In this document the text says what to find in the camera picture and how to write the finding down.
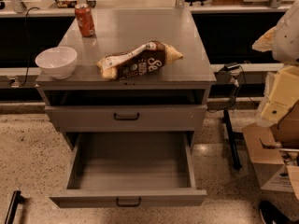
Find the white bowl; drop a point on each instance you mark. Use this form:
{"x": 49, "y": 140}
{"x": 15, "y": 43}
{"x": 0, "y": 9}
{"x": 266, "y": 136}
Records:
{"x": 59, "y": 62}

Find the closed upper grey drawer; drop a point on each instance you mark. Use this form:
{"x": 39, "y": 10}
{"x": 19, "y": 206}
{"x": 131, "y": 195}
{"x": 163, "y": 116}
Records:
{"x": 126, "y": 118}

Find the orange soda can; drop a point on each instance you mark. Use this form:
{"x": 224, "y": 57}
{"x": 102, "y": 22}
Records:
{"x": 85, "y": 20}

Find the grey drawer cabinet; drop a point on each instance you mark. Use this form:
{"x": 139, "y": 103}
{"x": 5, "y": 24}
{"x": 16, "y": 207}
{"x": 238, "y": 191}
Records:
{"x": 144, "y": 75}

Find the brown chip bag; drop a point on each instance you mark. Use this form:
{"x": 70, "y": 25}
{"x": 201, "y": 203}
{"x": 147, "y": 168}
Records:
{"x": 146, "y": 58}

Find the cardboard box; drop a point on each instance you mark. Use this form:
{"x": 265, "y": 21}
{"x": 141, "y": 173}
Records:
{"x": 273, "y": 152}

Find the open lower grey drawer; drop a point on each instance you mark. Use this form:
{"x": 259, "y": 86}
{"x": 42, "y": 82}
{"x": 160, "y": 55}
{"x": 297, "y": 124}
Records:
{"x": 146, "y": 169}

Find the black metal bar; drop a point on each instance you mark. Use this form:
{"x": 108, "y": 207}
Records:
{"x": 15, "y": 201}

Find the black shoe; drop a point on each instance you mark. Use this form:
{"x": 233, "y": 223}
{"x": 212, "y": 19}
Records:
{"x": 271, "y": 215}

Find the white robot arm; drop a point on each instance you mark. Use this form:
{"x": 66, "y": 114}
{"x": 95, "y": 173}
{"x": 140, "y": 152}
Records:
{"x": 286, "y": 38}

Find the black stand with cables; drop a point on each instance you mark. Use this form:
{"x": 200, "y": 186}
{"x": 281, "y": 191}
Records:
{"x": 234, "y": 70}

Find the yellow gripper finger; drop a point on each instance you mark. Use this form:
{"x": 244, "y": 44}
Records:
{"x": 265, "y": 42}
{"x": 281, "y": 92}

